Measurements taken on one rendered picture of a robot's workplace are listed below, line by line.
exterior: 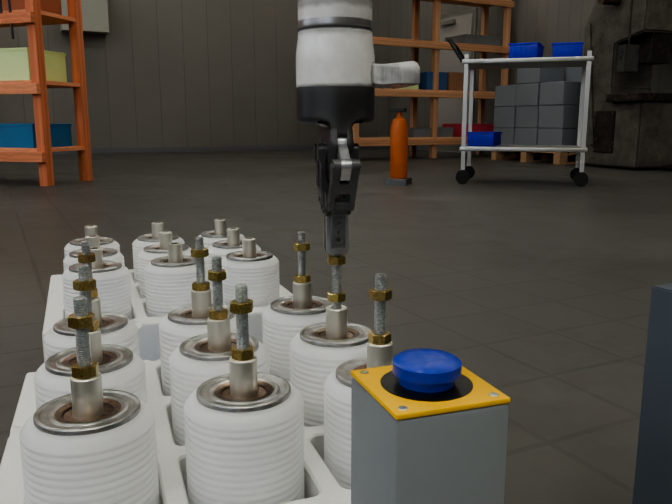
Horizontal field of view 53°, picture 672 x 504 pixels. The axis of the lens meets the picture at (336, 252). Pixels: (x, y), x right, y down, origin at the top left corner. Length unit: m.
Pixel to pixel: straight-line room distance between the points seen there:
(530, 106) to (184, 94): 5.64
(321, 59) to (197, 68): 10.95
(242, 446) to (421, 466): 0.18
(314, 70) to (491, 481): 0.39
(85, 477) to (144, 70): 10.93
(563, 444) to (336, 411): 0.57
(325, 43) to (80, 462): 0.40
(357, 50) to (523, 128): 8.00
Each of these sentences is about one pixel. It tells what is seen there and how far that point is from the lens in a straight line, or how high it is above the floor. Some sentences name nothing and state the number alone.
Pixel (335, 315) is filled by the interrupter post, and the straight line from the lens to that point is 0.68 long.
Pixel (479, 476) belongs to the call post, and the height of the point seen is 0.27.
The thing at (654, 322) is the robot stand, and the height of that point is 0.26.
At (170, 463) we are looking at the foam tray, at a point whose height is 0.18.
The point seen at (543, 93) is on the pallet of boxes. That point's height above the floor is 0.80.
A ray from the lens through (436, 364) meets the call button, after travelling 0.39.
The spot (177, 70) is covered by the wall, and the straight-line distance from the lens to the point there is 11.48.
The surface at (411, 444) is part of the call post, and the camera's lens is 0.38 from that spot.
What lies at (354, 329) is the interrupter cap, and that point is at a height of 0.25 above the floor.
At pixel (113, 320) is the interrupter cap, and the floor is 0.25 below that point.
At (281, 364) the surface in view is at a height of 0.19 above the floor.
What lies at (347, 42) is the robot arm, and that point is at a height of 0.54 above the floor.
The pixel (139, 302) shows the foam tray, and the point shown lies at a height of 0.18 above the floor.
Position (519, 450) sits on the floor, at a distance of 1.05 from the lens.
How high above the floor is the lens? 0.46
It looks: 11 degrees down
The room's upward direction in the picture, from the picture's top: straight up
